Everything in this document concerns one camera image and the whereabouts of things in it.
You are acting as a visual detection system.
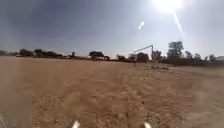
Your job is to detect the row of distant trees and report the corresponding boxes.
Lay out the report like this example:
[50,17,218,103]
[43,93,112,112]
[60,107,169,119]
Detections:
[0,40,224,66]

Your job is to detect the brown dirt field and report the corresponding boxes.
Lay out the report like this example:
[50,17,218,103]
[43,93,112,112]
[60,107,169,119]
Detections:
[0,55,224,128]

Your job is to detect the robot's own part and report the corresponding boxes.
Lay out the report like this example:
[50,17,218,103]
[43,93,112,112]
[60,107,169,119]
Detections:
[71,120,81,128]
[143,121,153,128]

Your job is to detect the goal post frame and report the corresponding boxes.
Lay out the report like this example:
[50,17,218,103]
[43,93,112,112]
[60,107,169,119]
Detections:
[133,44,155,64]

